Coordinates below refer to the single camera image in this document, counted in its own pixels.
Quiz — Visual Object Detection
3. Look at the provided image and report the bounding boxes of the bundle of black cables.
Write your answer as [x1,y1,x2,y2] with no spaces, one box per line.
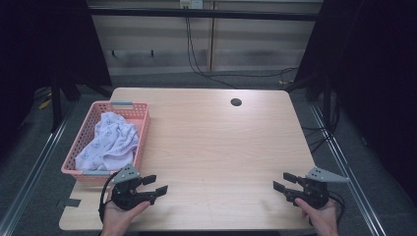
[300,94,341,155]

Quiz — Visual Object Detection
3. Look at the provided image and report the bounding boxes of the grey tape strip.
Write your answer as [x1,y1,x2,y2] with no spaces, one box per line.
[57,198,82,208]

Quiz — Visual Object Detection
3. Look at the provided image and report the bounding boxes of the pink plastic basket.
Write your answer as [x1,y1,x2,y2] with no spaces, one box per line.
[60,100,151,182]

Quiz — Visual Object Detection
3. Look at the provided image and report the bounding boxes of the yellow item on floor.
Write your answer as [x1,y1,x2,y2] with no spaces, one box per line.
[37,97,54,110]

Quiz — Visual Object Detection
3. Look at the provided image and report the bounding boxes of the black floor cable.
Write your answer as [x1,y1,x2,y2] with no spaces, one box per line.
[206,66,300,81]

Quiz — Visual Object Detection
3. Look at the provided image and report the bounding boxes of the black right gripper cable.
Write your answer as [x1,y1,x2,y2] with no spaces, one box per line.
[328,191,346,227]

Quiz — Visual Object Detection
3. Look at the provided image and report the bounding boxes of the person's right hand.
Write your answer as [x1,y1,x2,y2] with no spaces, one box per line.
[294,197,340,236]

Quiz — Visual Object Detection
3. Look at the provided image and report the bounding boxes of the black hanging cable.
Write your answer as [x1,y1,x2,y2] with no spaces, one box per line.
[184,15,238,89]

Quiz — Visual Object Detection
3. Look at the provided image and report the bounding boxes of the person's left hand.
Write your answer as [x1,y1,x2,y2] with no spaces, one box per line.
[99,200,152,236]

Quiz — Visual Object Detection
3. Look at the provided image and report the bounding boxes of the black stand leg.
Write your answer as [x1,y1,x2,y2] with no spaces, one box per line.
[48,73,64,134]

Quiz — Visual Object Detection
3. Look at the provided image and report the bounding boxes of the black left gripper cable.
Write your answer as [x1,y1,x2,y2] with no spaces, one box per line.
[97,171,120,224]

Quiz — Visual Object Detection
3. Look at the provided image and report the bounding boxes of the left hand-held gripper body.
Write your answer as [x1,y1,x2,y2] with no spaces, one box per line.
[109,162,157,211]

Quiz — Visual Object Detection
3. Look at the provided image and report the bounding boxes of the white wall outlet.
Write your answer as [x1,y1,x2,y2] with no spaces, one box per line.
[179,0,205,10]

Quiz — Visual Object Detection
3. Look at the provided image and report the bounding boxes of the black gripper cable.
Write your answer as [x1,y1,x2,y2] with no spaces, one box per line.
[328,191,346,227]
[97,171,120,224]

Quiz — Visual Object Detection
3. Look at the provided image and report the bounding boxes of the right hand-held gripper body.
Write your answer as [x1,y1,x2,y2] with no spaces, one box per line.
[285,166,350,210]

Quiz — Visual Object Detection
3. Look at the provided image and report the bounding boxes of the dark curtain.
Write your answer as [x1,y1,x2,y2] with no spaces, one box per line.
[0,0,113,158]
[293,0,417,206]

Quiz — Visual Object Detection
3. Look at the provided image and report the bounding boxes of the metal floor rail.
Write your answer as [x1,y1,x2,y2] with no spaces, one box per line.
[309,101,388,236]
[0,100,79,236]

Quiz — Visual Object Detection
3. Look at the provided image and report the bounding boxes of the black horizontal metal bar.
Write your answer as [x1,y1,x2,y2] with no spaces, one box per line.
[88,7,322,23]

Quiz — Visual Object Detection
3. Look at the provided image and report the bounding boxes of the white printed towel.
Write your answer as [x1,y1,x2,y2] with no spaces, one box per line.
[74,111,140,172]

